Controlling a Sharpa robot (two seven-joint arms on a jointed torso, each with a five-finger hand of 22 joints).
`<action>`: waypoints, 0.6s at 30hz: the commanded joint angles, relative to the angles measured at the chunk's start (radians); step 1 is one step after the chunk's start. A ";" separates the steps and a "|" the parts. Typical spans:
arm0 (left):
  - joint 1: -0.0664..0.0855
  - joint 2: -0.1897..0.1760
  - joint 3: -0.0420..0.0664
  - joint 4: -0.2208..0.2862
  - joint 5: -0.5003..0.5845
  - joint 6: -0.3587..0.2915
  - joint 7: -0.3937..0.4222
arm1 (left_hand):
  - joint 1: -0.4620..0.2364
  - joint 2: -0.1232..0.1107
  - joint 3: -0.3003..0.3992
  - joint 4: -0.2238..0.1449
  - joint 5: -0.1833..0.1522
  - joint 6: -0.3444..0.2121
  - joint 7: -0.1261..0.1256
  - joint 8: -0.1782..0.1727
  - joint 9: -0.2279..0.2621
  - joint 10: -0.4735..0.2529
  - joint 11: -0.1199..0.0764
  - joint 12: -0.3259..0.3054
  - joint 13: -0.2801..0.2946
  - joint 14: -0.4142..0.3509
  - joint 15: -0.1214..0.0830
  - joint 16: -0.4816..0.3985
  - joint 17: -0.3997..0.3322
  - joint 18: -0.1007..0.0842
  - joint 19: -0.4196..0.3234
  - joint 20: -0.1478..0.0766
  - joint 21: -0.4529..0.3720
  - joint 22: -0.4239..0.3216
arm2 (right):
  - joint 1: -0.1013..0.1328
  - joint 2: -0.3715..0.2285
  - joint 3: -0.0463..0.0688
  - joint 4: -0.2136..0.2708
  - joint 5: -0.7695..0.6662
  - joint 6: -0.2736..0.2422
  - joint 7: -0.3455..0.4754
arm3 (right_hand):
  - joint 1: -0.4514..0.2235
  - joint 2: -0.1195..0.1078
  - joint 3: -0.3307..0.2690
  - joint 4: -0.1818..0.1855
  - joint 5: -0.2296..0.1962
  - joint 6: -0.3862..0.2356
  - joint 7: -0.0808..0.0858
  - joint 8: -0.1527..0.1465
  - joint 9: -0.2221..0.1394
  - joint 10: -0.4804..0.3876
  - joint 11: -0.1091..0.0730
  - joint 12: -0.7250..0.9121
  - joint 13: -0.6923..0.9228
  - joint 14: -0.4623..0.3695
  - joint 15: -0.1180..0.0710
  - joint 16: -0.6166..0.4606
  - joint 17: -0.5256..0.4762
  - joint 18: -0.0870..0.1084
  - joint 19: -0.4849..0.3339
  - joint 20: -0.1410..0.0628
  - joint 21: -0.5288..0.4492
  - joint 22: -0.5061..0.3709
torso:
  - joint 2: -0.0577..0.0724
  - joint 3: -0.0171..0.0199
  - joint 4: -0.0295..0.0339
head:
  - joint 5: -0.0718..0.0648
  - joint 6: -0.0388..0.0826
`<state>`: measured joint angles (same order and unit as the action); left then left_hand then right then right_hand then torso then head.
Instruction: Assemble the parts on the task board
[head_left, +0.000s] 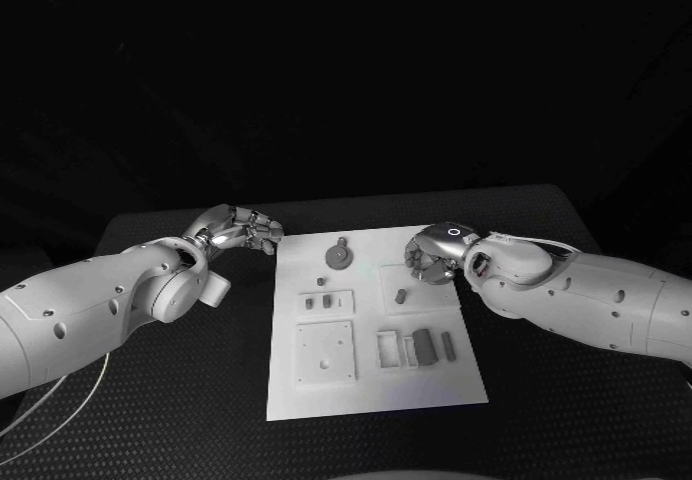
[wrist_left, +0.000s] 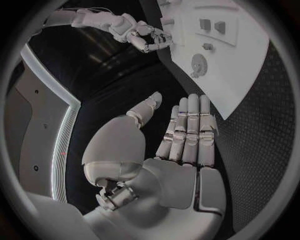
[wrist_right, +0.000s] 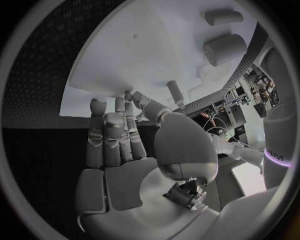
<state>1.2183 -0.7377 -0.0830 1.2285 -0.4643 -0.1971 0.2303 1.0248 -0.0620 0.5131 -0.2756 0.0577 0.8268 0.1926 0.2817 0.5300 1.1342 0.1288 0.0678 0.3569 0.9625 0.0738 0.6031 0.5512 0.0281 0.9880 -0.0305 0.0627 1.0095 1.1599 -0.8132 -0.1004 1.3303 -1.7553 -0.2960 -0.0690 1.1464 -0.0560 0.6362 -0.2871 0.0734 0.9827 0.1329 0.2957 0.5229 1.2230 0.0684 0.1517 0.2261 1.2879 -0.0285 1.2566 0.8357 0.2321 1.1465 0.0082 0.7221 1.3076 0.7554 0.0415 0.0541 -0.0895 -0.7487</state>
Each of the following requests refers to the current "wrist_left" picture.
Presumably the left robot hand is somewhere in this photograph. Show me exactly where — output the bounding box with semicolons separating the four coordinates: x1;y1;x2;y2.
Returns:
81;91;228;240

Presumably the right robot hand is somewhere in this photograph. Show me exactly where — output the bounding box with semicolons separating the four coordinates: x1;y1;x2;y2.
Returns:
126;20;175;54

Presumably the white task board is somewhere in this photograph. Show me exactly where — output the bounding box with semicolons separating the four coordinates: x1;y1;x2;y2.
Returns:
156;0;271;121

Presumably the grey gear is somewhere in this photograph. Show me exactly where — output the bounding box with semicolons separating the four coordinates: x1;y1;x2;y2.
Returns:
190;53;209;79

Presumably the grey block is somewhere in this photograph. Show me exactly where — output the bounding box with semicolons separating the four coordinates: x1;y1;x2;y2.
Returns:
213;20;227;35
198;18;212;31

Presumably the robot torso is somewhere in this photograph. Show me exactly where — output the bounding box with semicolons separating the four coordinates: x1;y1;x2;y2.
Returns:
4;43;82;204

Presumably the white cable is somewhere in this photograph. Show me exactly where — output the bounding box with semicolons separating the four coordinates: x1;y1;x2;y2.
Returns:
60;6;114;15

